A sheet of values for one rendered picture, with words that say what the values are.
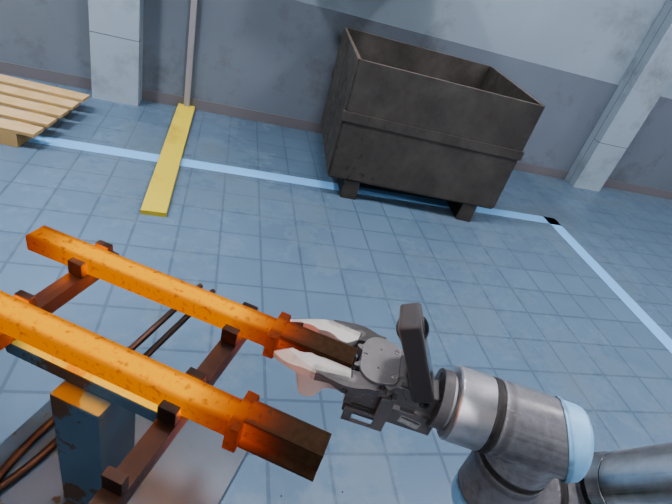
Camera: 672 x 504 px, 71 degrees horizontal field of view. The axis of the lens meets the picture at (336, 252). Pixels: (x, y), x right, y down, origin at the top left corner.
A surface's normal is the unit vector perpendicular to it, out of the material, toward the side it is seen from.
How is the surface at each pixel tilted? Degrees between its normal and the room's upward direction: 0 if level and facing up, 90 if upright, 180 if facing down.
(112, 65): 90
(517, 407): 20
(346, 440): 0
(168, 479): 0
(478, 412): 44
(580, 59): 90
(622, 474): 84
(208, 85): 90
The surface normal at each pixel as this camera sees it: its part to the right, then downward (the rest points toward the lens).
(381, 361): 0.24, -0.80
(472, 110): 0.07, 0.58
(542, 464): -0.20, 0.52
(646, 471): -0.92, -0.38
